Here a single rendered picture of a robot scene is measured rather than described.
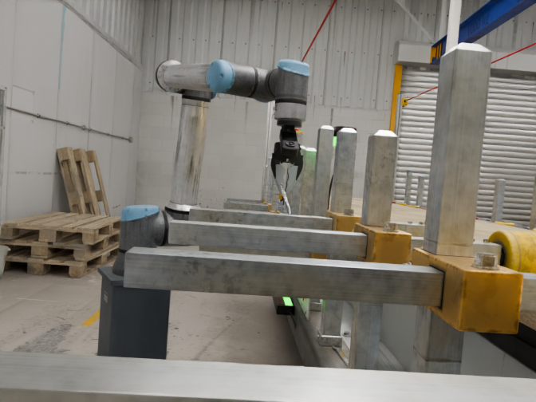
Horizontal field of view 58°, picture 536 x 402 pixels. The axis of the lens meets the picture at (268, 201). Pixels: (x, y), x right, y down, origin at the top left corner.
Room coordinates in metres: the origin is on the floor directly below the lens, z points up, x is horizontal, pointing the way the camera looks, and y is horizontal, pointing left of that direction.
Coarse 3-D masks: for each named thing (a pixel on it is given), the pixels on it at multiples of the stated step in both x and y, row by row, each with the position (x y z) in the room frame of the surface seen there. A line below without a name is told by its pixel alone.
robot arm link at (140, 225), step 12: (132, 216) 1.86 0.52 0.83; (144, 216) 1.86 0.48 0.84; (156, 216) 1.91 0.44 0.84; (120, 228) 1.89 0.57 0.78; (132, 228) 1.86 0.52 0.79; (144, 228) 1.87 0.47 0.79; (156, 228) 1.89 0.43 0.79; (120, 240) 1.88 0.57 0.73; (132, 240) 1.86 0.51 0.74; (144, 240) 1.87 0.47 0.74; (156, 240) 1.91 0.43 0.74
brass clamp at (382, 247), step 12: (360, 228) 0.70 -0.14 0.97; (372, 228) 0.66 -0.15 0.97; (372, 240) 0.63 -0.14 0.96; (384, 240) 0.63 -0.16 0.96; (396, 240) 0.63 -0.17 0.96; (408, 240) 0.63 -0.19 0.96; (372, 252) 0.63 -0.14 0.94; (384, 252) 0.63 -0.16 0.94; (396, 252) 0.63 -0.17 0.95; (408, 252) 0.63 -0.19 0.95
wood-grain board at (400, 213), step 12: (360, 204) 2.92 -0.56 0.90; (396, 204) 3.36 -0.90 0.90; (396, 216) 2.05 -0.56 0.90; (408, 216) 2.12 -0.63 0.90; (420, 216) 2.19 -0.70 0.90; (480, 228) 1.74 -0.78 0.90; (492, 228) 1.79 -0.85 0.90; (504, 228) 1.83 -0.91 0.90; (516, 228) 1.88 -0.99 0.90; (480, 240) 1.31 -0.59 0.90; (528, 312) 0.58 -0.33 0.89; (528, 324) 0.58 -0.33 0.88
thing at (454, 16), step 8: (456, 0) 2.83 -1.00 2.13; (456, 8) 2.83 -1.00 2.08; (456, 16) 2.83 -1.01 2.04; (448, 24) 2.86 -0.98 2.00; (456, 24) 2.83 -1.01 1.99; (448, 32) 2.85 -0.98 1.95; (456, 32) 2.83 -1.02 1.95; (448, 40) 2.84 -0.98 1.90; (456, 40) 2.83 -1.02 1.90; (448, 48) 2.83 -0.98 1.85
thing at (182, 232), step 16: (176, 224) 0.64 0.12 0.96; (192, 224) 0.65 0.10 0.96; (208, 224) 0.65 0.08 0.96; (224, 224) 0.66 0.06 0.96; (240, 224) 0.68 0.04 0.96; (176, 240) 0.64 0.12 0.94; (192, 240) 0.65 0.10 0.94; (208, 240) 0.65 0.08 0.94; (224, 240) 0.65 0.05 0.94; (240, 240) 0.65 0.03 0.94; (256, 240) 0.65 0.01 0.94; (272, 240) 0.65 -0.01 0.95; (288, 240) 0.65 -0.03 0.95; (304, 240) 0.65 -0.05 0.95; (320, 240) 0.66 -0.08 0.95; (336, 240) 0.66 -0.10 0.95; (352, 240) 0.66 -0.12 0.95; (416, 240) 0.66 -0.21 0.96
